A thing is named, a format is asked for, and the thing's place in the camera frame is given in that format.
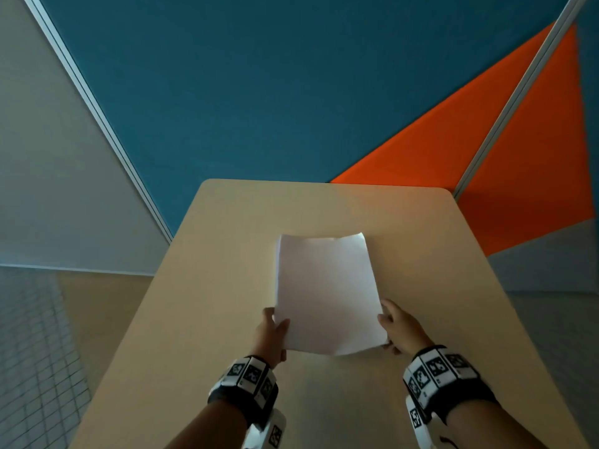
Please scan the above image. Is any person's left hand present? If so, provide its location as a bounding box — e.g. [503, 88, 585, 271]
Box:
[250, 307, 291, 370]

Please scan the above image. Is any person's right hand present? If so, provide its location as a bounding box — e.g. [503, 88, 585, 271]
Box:
[376, 298, 436, 357]

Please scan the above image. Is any stack of white papers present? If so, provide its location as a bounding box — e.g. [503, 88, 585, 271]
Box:
[272, 232, 390, 357]

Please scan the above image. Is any black marker-tag wristband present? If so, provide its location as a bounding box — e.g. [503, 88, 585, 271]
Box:
[402, 345, 499, 424]
[207, 354, 280, 429]

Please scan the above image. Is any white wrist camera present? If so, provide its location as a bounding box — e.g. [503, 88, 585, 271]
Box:
[240, 408, 288, 449]
[404, 394, 457, 449]

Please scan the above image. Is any silver partition post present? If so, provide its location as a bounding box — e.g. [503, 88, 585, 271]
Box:
[20, 0, 175, 244]
[452, 0, 592, 202]

